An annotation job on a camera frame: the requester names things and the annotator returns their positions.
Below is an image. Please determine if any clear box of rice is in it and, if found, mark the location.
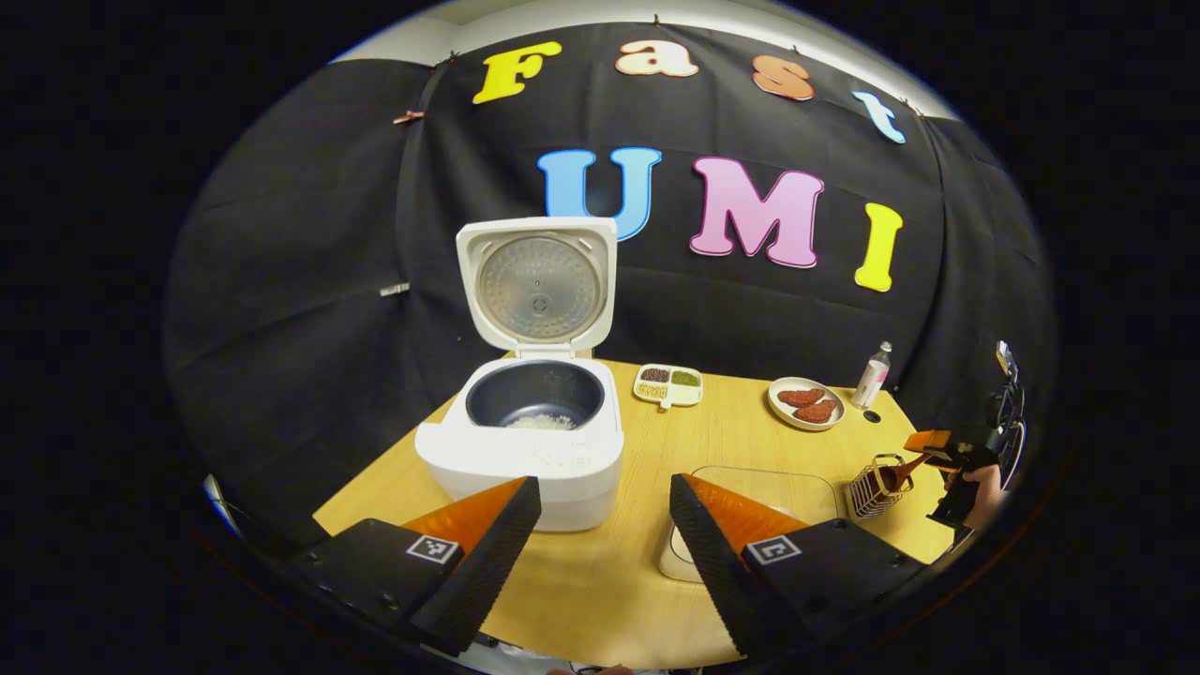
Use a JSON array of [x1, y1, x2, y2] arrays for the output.
[[658, 466, 840, 584]]

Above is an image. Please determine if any wire chopstick holder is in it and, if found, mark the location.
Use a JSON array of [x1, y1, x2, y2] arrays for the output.
[[848, 454, 915, 520]]

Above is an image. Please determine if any white divided dish of beans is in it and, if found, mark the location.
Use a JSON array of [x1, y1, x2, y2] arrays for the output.
[[633, 363, 704, 412]]

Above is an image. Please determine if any white rice cooker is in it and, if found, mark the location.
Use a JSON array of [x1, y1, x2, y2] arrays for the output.
[[414, 217, 626, 533]]

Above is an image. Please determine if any black backdrop cloth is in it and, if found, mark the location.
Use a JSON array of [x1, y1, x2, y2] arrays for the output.
[[161, 21, 1058, 554]]

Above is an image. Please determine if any white round plate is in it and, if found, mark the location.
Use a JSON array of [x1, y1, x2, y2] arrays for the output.
[[767, 376, 847, 432]]

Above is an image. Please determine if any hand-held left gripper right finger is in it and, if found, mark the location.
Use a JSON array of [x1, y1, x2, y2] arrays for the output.
[[668, 472, 929, 657]]

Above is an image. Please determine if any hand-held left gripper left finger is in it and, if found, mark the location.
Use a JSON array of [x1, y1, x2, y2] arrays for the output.
[[286, 475, 543, 657]]

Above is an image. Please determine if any small bottle with pink label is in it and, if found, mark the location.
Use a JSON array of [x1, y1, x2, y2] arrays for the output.
[[851, 340, 893, 411]]

